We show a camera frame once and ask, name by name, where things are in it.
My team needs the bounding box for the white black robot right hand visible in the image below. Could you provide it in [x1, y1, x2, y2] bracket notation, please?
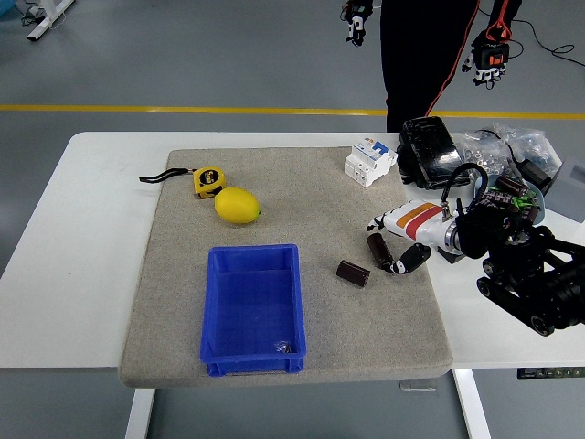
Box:
[365, 199, 449, 275]

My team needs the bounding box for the person's left hand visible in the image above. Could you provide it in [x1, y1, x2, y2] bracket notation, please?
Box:
[460, 30, 511, 91]

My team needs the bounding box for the person's right hand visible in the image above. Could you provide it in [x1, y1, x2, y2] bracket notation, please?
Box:
[340, 0, 372, 48]

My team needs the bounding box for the dark printed battery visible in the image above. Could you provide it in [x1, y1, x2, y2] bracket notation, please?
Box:
[479, 188, 513, 208]

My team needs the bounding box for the large dark brown battery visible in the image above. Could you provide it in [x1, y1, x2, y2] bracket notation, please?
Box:
[495, 173, 530, 196]

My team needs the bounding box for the blue plastic box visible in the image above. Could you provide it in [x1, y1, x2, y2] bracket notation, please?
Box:
[199, 243, 307, 378]

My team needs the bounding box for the small black power adapter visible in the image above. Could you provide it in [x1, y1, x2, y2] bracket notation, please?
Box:
[437, 245, 463, 265]

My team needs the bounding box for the person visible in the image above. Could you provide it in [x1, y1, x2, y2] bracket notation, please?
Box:
[379, 0, 525, 134]

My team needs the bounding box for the black wrapped device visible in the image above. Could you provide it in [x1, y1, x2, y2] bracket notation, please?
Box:
[396, 114, 472, 191]

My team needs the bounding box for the white blue circuit breaker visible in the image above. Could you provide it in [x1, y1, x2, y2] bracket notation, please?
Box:
[343, 136, 399, 188]

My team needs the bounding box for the clear bag of metal nuts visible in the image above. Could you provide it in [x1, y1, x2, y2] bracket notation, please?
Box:
[454, 130, 516, 177]

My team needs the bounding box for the clear bag of blue parts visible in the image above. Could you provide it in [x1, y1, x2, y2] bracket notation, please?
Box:
[488, 122, 563, 170]

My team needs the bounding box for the grey-brown mat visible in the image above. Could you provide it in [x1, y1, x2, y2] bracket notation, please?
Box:
[117, 146, 454, 389]

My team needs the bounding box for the green plastic piece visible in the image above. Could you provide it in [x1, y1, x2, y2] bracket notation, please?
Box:
[510, 191, 539, 210]

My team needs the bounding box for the black charger block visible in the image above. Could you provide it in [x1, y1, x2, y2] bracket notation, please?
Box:
[518, 157, 557, 193]

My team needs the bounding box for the light blue bowl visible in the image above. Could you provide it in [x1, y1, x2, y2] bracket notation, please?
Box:
[474, 172, 548, 226]

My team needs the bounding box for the yellow lemon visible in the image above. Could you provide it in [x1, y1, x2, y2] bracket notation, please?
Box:
[213, 186, 262, 225]

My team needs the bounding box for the white table leg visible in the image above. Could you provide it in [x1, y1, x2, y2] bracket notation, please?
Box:
[452, 368, 493, 439]
[123, 387, 156, 439]

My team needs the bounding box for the table height control panel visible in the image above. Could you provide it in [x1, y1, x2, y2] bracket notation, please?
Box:
[516, 367, 585, 380]

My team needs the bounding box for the yellow tape measure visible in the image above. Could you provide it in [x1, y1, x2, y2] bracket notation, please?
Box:
[139, 166, 228, 200]

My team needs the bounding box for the black floor cable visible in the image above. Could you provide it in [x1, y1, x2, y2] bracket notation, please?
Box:
[506, 17, 585, 70]

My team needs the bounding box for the clear bracket under table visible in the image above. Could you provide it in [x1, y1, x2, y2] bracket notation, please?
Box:
[398, 378, 438, 392]

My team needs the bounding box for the white desk frame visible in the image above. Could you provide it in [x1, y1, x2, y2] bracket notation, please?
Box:
[26, 0, 77, 43]

